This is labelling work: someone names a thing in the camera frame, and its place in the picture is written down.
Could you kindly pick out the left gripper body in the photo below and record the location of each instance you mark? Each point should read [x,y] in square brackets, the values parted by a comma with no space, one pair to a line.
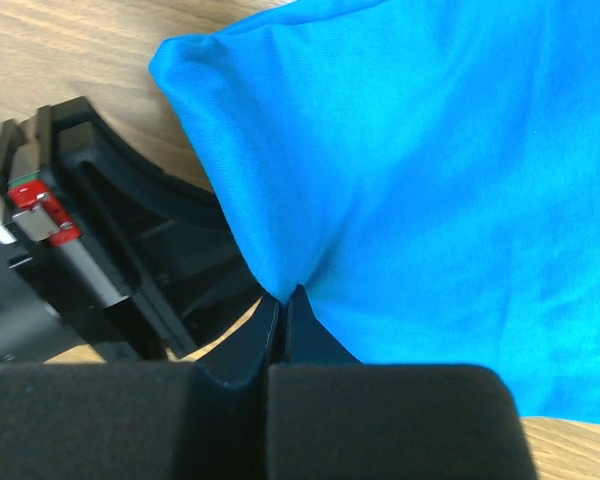
[98,246]

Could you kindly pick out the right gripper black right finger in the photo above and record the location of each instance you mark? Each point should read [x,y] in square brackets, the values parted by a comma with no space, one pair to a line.
[331,417]

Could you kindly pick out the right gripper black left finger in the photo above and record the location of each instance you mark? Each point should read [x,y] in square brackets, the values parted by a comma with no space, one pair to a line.
[142,420]

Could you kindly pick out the blue t shirt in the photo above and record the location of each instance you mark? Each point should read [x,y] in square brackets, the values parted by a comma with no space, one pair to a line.
[429,171]

